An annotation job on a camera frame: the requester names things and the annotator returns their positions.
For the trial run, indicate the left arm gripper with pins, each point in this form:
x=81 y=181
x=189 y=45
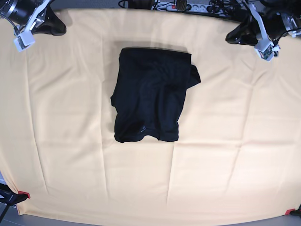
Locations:
x=257 y=27

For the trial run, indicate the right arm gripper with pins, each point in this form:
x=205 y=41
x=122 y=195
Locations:
x=41 y=19

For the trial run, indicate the dark navy T-shirt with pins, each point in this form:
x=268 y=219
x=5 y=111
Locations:
x=150 y=93

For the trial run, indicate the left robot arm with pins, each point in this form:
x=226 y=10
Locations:
x=289 y=10

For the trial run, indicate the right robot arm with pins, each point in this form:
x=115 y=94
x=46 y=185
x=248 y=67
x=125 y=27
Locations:
x=11 y=9

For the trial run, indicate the white power strip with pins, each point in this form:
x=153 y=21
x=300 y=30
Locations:
x=213 y=7

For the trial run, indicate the yellow table cloth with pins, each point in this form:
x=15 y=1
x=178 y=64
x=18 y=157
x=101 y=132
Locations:
x=238 y=156

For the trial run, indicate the red black clamp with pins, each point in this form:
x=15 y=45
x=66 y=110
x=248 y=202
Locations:
x=10 y=198

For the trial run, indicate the red clamp bottom right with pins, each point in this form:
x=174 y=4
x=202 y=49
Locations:
x=294 y=212

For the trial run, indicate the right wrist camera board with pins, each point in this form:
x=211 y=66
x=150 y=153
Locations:
x=23 y=41

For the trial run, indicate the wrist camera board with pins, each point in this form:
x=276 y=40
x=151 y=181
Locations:
x=264 y=49
x=23 y=41

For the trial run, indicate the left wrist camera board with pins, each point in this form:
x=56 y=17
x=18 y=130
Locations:
x=264 y=49

